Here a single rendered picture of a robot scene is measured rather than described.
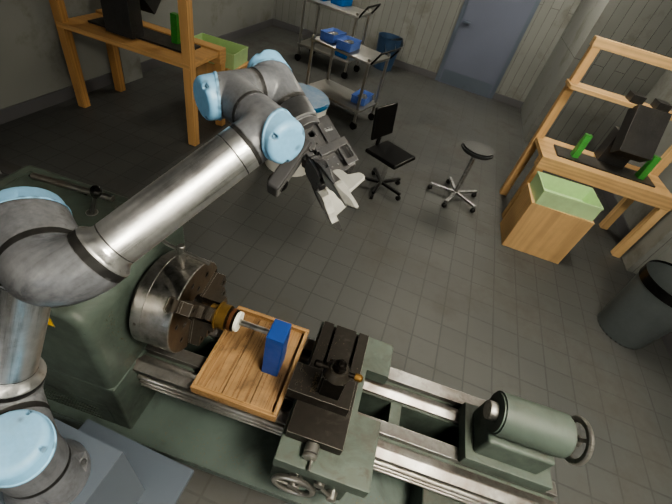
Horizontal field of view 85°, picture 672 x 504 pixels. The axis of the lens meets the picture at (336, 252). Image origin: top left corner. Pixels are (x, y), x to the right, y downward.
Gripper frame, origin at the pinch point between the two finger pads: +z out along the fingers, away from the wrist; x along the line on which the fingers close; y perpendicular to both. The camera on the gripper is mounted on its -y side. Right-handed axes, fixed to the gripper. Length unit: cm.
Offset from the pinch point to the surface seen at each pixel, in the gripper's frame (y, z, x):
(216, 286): -30, -11, 66
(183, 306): -40, -8, 51
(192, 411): -64, 24, 103
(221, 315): -32, -1, 60
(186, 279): -36, -15, 51
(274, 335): -21, 13, 57
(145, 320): -51, -10, 53
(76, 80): -72, -300, 305
